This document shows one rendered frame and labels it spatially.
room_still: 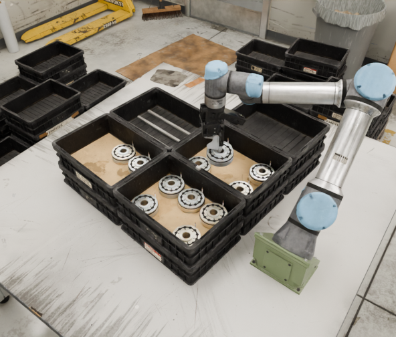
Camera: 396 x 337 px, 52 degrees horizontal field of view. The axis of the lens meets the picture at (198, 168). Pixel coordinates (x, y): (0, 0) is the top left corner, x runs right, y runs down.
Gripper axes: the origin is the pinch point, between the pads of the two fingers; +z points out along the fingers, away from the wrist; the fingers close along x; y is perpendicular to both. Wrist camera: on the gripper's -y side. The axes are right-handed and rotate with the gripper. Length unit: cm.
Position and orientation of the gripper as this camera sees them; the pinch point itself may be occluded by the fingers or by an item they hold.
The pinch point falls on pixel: (219, 146)
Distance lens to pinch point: 158.0
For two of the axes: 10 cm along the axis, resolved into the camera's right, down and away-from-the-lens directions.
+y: -9.8, 1.2, -1.3
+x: 1.8, 6.7, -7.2
